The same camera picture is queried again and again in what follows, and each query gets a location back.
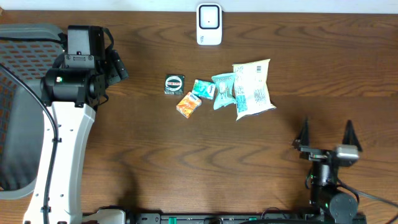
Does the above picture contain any teal gum box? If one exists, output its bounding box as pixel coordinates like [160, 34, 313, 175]
[192, 80, 216, 100]

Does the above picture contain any cream snack bag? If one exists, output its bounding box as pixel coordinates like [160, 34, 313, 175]
[233, 59, 276, 121]

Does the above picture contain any grey plastic shopping basket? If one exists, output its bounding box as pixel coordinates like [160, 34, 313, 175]
[1, 24, 67, 200]

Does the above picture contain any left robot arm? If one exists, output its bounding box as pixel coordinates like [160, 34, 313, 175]
[23, 26, 129, 223]

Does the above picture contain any orange snack packet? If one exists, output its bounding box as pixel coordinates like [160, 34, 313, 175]
[176, 91, 201, 118]

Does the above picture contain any white barcode scanner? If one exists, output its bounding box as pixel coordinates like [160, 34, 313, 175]
[197, 3, 223, 45]

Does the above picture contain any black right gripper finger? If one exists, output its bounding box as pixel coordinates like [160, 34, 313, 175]
[295, 118, 310, 148]
[342, 119, 363, 152]

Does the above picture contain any round black white container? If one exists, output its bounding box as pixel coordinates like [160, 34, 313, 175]
[164, 75, 185, 95]

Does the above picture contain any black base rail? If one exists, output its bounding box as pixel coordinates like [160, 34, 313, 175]
[83, 212, 368, 224]

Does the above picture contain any teal small snack packet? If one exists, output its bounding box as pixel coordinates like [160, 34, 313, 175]
[212, 73, 236, 110]

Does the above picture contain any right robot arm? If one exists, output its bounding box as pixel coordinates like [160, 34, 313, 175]
[292, 119, 363, 223]

